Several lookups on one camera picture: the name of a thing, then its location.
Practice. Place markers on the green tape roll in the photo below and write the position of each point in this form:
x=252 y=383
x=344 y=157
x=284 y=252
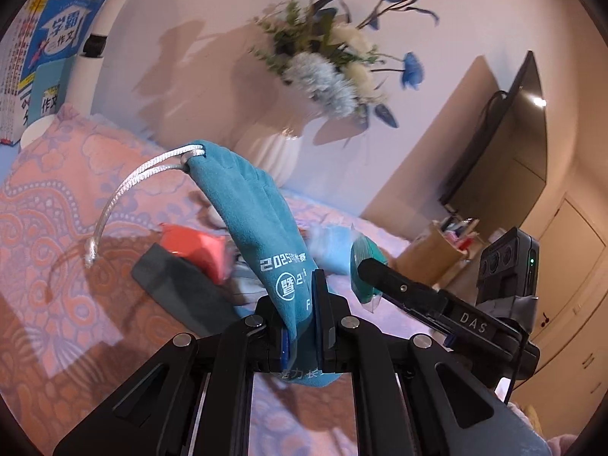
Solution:
x=366 y=263

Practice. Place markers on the black wall television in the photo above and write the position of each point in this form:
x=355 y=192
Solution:
x=510 y=145

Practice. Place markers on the wooden pen holder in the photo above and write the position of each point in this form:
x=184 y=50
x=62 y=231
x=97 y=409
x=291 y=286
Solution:
x=429 y=256

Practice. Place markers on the blue study book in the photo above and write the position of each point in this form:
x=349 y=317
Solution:
x=60 y=27

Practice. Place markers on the blue face masks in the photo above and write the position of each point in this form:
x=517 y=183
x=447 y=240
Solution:
x=330 y=246

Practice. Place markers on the pens in holder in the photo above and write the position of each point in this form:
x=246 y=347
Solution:
x=459 y=232

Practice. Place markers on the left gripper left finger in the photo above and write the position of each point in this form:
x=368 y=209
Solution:
x=193 y=397

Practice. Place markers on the pink clay bag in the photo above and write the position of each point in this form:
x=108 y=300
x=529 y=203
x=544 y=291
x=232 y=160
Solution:
x=208 y=252

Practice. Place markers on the stack of books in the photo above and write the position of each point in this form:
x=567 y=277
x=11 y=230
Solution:
x=16 y=90

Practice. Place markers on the artificial flower bouquet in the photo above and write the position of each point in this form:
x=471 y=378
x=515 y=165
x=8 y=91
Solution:
x=314 y=46

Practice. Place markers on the white lamp pole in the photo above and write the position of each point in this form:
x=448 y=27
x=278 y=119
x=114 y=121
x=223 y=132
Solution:
x=86 y=70

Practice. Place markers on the dark grey cloth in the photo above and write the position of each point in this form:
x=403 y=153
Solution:
x=184 y=291

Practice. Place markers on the white ribbed vase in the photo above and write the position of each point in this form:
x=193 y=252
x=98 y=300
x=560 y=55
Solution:
x=273 y=143

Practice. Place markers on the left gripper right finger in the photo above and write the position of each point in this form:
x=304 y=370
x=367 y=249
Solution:
x=413 y=397

